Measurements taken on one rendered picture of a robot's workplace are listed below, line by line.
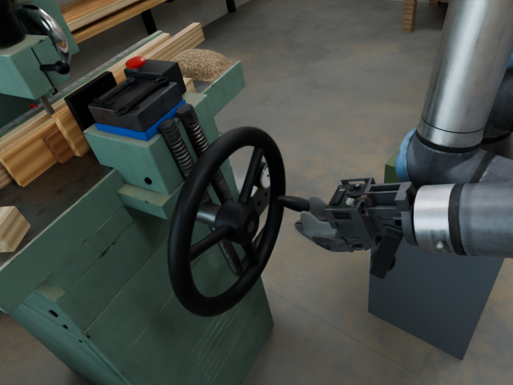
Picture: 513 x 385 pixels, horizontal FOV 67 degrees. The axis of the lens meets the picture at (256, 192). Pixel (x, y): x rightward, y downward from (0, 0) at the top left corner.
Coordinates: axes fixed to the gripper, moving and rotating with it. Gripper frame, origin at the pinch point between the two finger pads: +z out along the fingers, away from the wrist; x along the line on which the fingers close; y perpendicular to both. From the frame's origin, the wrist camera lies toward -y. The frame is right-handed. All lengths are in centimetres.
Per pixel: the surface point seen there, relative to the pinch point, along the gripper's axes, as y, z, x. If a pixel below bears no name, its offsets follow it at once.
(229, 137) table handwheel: 22.6, -2.3, 6.4
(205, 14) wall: 17, 237, -267
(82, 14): 60, 198, -122
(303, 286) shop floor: -61, 45, -31
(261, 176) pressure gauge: 1.2, 18.1, -14.7
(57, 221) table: 24.1, 16.6, 23.7
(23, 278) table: 21.2, 17.6, 31.4
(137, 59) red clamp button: 35.4, 11.0, 1.9
